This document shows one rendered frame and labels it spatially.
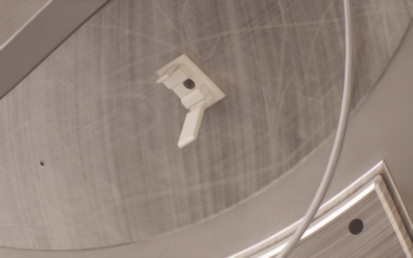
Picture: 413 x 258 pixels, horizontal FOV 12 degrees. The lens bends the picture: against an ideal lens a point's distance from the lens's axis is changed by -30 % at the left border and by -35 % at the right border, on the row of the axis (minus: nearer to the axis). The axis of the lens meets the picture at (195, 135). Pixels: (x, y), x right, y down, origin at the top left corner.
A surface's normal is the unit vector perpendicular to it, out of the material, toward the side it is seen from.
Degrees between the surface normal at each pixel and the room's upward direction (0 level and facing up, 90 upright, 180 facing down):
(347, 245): 90
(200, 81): 90
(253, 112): 90
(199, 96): 90
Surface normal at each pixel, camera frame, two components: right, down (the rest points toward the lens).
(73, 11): -0.41, 0.55
